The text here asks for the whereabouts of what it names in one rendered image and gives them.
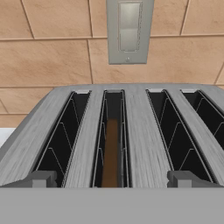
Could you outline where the grey four-slot toaster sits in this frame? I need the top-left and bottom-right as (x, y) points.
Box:
(0, 83), (224, 188)

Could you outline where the grey wall switch plate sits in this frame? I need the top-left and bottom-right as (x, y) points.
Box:
(105, 0), (155, 66)

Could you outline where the brown bread slice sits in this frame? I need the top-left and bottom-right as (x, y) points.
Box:
(101, 117), (120, 188)

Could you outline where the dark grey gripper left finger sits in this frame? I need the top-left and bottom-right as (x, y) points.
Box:
(0, 170), (59, 188)

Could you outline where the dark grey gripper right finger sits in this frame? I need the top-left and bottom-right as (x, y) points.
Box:
(166, 170), (224, 188)

